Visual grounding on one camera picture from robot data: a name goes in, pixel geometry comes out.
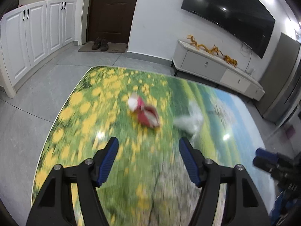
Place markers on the grey refrigerator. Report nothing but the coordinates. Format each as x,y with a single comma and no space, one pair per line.
282,80

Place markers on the black wall television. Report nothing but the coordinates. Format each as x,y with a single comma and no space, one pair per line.
223,7

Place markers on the brown shoe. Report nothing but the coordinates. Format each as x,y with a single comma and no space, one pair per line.
96,44
104,44

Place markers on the purple bin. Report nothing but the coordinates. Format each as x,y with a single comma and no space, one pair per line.
292,131

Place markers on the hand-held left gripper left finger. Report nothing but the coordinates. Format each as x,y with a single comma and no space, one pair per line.
109,160

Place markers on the grey doormat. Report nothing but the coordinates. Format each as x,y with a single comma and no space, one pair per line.
117,48

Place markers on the landscape printed table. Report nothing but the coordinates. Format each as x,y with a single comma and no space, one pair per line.
94,113

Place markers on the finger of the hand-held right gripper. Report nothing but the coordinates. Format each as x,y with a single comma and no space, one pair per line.
261,163
264,152

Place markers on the white television cabinet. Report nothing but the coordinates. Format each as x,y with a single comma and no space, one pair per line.
202,63

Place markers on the brown entrance door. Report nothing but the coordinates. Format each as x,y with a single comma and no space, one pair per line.
112,11

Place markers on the small white router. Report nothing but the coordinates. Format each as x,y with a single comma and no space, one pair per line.
251,71

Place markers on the golden dragon ornament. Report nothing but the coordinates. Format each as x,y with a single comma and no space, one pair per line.
228,59

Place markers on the person's right forearm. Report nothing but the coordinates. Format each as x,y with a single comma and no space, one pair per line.
282,209

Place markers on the white panelled cabinet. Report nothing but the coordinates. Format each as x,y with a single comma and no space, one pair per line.
35,33

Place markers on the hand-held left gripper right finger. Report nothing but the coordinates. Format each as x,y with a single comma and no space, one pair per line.
190,162

